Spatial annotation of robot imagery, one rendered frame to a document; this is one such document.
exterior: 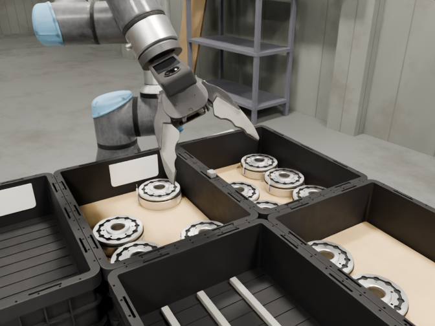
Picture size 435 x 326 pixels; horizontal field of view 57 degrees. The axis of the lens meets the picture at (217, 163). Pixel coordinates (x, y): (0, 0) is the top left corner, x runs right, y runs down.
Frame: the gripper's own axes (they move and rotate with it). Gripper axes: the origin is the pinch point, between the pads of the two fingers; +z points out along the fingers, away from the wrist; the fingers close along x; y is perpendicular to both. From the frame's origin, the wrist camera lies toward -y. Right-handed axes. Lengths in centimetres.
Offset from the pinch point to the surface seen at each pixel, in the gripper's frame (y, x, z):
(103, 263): 2.6, 22.9, 5.7
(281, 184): 36.8, -15.0, 12.0
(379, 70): 261, -180, -6
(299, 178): 39.9, -20.5, 13.3
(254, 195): 32.3, -7.1, 11.0
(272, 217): 12.0, -5.5, 13.6
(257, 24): 275, -110, -89
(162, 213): 33.3, 13.9, 4.6
